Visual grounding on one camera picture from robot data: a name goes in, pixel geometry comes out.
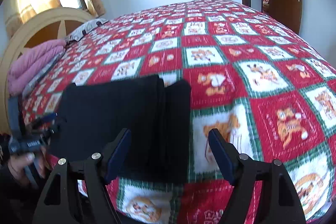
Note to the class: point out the person's left hand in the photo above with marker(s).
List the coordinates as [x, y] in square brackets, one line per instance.
[17, 164]

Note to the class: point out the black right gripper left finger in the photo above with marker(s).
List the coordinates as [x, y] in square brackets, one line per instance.
[76, 191]

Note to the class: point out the white patterned pillow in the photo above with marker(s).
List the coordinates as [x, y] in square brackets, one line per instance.
[84, 29]

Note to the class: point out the black pants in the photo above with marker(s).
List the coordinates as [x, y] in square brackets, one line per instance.
[158, 117]

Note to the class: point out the cream wooden headboard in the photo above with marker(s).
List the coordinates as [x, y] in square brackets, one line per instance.
[51, 24]

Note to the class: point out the grey patterned folded quilt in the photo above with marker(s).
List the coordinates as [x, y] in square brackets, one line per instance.
[39, 76]

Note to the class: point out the red christmas patchwork bedspread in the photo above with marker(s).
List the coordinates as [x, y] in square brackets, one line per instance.
[265, 89]

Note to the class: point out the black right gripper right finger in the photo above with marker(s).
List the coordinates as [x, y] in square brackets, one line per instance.
[278, 199]

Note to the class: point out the pink folded blanket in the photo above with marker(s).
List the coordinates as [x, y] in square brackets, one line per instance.
[28, 65]

